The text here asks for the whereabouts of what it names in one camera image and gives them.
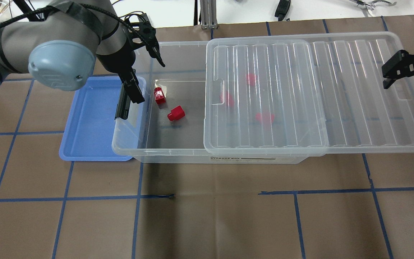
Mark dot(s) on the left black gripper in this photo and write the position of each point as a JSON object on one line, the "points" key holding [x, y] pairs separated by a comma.
{"points": [[118, 63]]}

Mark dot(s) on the red block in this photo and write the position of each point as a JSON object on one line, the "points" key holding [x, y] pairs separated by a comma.
{"points": [[227, 99], [176, 113], [251, 80], [159, 96], [265, 118]]}

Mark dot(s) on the clear plastic box lid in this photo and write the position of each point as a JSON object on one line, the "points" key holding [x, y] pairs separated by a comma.
{"points": [[325, 90]]}

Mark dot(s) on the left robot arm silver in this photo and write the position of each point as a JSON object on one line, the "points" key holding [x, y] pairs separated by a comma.
{"points": [[60, 43]]}

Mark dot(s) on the black box latch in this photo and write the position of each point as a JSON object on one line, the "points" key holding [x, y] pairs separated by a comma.
{"points": [[123, 105]]}

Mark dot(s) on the clear plastic storage box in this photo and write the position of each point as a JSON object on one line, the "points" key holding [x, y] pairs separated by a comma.
{"points": [[149, 137]]}

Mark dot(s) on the blue plastic tray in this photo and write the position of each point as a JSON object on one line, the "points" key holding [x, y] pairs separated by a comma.
{"points": [[91, 122]]}

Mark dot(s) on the aluminium frame post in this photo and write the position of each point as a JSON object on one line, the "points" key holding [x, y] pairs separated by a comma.
{"points": [[208, 17]]}

